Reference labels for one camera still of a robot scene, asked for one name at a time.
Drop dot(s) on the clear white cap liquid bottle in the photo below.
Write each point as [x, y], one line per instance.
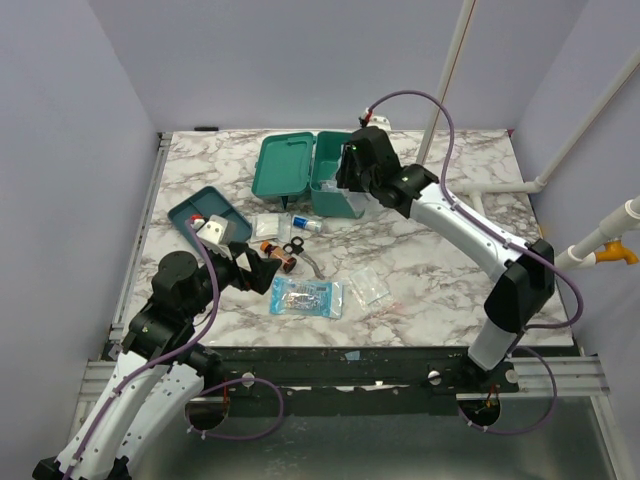
[358, 202]

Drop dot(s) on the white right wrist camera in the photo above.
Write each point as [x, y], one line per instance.
[370, 119]

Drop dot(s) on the teal divided tray insert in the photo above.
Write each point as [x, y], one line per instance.
[206, 202]

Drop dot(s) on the white gauze pad packet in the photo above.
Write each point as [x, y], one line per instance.
[271, 226]

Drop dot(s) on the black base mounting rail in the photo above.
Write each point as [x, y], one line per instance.
[264, 381]

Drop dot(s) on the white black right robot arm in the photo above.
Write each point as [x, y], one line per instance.
[523, 280]

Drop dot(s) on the teal medicine kit box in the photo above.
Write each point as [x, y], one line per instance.
[291, 165]

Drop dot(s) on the clear zip bag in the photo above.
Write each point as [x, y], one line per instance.
[370, 291]

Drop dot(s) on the white PVC pipe frame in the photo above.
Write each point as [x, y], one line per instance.
[564, 75]

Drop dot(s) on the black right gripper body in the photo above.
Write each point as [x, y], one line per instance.
[347, 168]

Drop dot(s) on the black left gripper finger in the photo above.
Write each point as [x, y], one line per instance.
[237, 248]
[260, 274]

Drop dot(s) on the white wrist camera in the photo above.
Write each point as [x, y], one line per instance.
[215, 233]
[370, 119]

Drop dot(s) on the small foil packet bag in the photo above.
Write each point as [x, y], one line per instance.
[330, 186]

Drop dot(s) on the yellow pipe fitting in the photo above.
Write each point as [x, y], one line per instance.
[613, 251]

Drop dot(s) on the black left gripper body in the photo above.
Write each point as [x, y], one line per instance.
[227, 272]

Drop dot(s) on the white blue bandage roll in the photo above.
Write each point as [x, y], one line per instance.
[307, 224]

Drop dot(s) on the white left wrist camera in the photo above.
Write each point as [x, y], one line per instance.
[215, 233]

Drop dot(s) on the black handled bandage scissors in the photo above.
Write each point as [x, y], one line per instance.
[296, 247]

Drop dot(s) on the amber orange cap pill bottle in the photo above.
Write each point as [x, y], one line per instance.
[272, 251]

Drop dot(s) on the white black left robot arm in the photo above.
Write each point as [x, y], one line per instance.
[161, 366]

